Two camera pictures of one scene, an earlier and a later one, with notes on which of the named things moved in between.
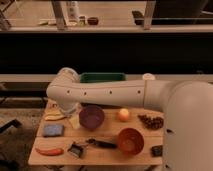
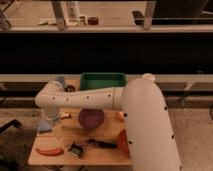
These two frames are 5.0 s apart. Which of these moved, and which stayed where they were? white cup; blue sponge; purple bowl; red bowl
Moved: blue sponge
Stayed: red bowl; purple bowl; white cup
